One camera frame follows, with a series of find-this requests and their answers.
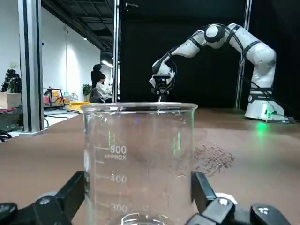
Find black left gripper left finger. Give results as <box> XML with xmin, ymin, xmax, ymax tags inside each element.
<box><xmin>0</xmin><ymin>171</ymin><xmax>86</xmax><ymax>225</ymax></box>

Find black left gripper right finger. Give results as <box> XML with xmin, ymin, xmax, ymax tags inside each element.
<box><xmin>187</xmin><ymin>172</ymin><xmax>291</xmax><ymax>225</ymax></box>

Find clear glass beaker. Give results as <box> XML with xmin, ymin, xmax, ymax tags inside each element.
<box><xmin>80</xmin><ymin>102</ymin><xmax>199</xmax><ymax>225</ymax></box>

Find person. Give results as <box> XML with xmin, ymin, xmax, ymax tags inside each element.
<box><xmin>90</xmin><ymin>63</ymin><xmax>104</xmax><ymax>90</ymax></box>
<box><xmin>90</xmin><ymin>75</ymin><xmax>113</xmax><ymax>104</ymax></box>

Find green potted plant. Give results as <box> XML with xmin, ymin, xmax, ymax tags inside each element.
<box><xmin>82</xmin><ymin>84</ymin><xmax>93</xmax><ymax>103</ymax></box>

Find small round side table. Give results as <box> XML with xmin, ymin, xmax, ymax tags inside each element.
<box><xmin>46</xmin><ymin>87</ymin><xmax>68</xmax><ymax>107</ymax></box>

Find cardboard box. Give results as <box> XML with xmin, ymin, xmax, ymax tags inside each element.
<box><xmin>0</xmin><ymin>92</ymin><xmax>23</xmax><ymax>110</ymax></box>

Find slim aluminium frame post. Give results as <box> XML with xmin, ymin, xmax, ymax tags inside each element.
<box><xmin>235</xmin><ymin>0</ymin><xmax>253</xmax><ymax>110</ymax></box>
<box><xmin>112</xmin><ymin>0</ymin><xmax>121</xmax><ymax>103</ymax></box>

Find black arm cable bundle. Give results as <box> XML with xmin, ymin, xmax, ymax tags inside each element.
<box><xmin>237</xmin><ymin>30</ymin><xmax>285</xmax><ymax>118</ymax></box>

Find wide aluminium frame post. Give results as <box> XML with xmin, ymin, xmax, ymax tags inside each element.
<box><xmin>17</xmin><ymin>0</ymin><xmax>49</xmax><ymax>137</ymax></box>

